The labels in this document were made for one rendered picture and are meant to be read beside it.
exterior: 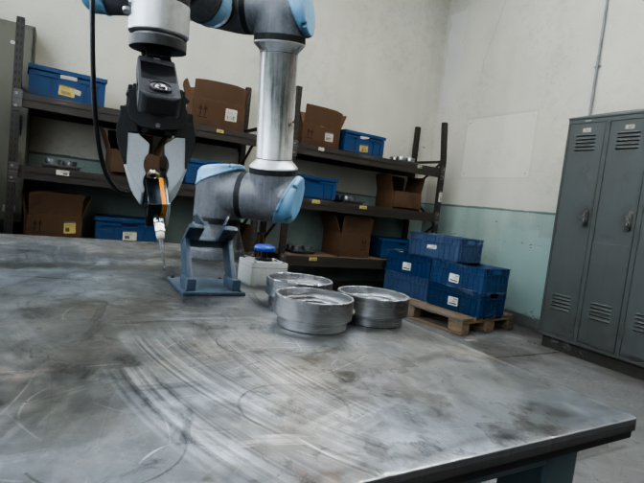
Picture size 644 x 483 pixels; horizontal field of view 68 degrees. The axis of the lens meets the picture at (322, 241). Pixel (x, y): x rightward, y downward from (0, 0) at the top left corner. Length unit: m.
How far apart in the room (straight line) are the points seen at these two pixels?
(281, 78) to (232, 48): 3.92
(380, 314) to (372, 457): 0.34
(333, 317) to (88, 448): 0.34
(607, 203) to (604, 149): 0.41
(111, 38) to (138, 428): 4.52
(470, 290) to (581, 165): 1.32
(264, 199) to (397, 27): 5.07
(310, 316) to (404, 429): 0.24
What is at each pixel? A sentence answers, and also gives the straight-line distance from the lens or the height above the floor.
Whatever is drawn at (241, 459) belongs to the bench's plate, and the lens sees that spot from 0.33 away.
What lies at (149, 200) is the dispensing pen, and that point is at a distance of 0.63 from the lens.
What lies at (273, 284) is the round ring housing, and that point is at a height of 0.83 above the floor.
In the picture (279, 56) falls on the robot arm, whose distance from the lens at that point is 1.12.
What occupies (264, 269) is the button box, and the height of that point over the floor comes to 0.83.
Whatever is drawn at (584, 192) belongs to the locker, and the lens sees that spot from 4.24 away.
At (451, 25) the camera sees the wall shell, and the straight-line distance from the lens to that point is 6.53.
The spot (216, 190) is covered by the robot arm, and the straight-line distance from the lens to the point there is 1.16.
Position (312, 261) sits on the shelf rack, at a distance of 4.63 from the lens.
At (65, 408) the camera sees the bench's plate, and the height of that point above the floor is 0.80.
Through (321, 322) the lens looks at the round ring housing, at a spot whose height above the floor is 0.82.
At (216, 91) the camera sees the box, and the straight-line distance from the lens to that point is 4.33.
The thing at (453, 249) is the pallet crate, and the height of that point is 0.69.
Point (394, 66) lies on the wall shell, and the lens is 5.95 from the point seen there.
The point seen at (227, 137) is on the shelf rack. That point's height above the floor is 1.43.
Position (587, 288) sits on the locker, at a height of 0.55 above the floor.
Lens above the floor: 0.96
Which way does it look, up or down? 4 degrees down
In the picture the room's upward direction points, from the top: 6 degrees clockwise
